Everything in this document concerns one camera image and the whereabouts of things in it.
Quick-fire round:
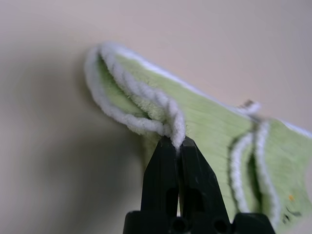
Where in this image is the green towel with white trim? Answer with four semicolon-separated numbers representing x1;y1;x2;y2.
84;41;312;234

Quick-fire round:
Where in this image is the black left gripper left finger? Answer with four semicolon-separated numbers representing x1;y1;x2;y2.
140;136;180;218

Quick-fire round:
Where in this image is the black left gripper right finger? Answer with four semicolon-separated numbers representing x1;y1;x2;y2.
179;136;232;223

